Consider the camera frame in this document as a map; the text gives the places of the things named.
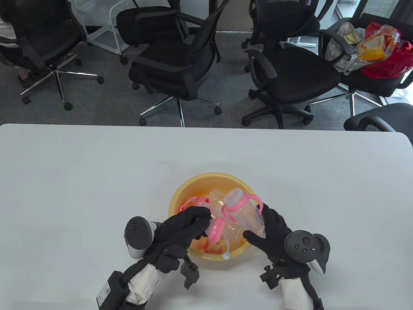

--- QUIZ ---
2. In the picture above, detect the white wire cart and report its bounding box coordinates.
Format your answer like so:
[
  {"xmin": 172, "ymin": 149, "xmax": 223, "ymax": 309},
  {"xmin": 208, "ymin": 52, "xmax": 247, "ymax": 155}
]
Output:
[{"xmin": 75, "ymin": 0, "xmax": 142, "ymax": 55}]

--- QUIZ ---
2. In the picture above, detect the pink bottle collar with nipple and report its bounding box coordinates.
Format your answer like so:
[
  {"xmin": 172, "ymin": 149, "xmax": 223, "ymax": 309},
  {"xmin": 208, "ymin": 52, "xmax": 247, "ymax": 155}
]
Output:
[{"xmin": 206, "ymin": 217, "xmax": 231, "ymax": 261}]

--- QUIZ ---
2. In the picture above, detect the person's left hand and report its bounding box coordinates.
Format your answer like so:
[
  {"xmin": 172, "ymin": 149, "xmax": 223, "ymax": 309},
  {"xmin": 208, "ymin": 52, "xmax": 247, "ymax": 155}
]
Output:
[{"xmin": 142, "ymin": 206, "xmax": 213, "ymax": 272}]

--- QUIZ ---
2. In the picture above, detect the beige fabric bag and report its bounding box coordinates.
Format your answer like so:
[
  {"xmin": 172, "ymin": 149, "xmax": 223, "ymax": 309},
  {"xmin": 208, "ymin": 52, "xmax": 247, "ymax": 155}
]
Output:
[{"xmin": 325, "ymin": 22, "xmax": 368, "ymax": 76}]

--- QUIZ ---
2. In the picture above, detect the person's right hand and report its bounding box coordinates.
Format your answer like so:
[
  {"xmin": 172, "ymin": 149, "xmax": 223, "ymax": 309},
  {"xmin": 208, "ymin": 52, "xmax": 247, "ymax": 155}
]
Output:
[{"xmin": 243, "ymin": 203, "xmax": 311, "ymax": 279}]

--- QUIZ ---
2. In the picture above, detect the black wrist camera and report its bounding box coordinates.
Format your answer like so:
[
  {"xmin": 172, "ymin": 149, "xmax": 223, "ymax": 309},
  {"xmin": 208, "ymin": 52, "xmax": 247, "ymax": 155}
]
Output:
[
  {"xmin": 180, "ymin": 255, "xmax": 200, "ymax": 290},
  {"xmin": 260, "ymin": 263, "xmax": 282, "ymax": 290}
]

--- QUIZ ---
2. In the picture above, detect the yellow plastic basin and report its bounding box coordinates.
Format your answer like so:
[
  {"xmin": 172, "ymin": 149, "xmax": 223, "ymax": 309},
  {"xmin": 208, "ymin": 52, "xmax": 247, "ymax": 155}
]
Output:
[{"xmin": 168, "ymin": 173, "xmax": 261, "ymax": 261}]

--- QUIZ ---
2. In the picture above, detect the person's right forearm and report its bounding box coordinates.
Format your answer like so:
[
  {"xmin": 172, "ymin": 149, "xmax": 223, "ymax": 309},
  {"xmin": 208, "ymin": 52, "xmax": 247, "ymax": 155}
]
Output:
[{"xmin": 279, "ymin": 276, "xmax": 314, "ymax": 310}]

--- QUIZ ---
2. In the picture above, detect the black office chair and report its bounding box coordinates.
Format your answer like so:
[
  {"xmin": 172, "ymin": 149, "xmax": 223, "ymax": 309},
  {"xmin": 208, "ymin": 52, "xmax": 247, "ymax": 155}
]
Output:
[
  {"xmin": 242, "ymin": 0, "xmax": 334, "ymax": 49},
  {"xmin": 241, "ymin": 31, "xmax": 342, "ymax": 129},
  {"xmin": 0, "ymin": 0, "xmax": 105, "ymax": 111},
  {"xmin": 116, "ymin": 0, "xmax": 194, "ymax": 65},
  {"xmin": 344, "ymin": 103, "xmax": 413, "ymax": 132},
  {"xmin": 128, "ymin": 0, "xmax": 232, "ymax": 127},
  {"xmin": 310, "ymin": 0, "xmax": 413, "ymax": 117}
]

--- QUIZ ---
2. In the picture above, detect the white and black controller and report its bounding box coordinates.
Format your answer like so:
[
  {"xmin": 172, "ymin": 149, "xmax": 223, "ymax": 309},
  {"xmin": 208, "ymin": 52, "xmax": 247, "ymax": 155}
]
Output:
[
  {"xmin": 284, "ymin": 230, "xmax": 331, "ymax": 275},
  {"xmin": 124, "ymin": 216, "xmax": 157, "ymax": 259}
]

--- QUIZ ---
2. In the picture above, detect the red bag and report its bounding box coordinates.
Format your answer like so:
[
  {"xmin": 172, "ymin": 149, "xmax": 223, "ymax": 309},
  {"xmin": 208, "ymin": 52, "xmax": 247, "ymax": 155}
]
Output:
[{"xmin": 360, "ymin": 22, "xmax": 413, "ymax": 79}]

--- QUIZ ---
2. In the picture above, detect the clear orange plastic bag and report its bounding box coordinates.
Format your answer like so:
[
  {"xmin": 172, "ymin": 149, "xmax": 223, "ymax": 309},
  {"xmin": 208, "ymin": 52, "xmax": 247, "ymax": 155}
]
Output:
[{"xmin": 355, "ymin": 24, "xmax": 402, "ymax": 62}]

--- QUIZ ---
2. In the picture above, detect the person's left forearm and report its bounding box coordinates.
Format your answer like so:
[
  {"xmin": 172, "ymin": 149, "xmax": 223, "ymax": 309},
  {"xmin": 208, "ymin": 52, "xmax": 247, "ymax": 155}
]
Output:
[{"xmin": 124, "ymin": 262, "xmax": 166, "ymax": 306}]

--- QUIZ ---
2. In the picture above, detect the pink bottle handle ring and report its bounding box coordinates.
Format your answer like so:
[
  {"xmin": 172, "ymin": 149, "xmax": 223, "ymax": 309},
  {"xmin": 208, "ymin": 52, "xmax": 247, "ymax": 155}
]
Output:
[
  {"xmin": 194, "ymin": 238, "xmax": 224, "ymax": 256},
  {"xmin": 180, "ymin": 196, "xmax": 210, "ymax": 212}
]

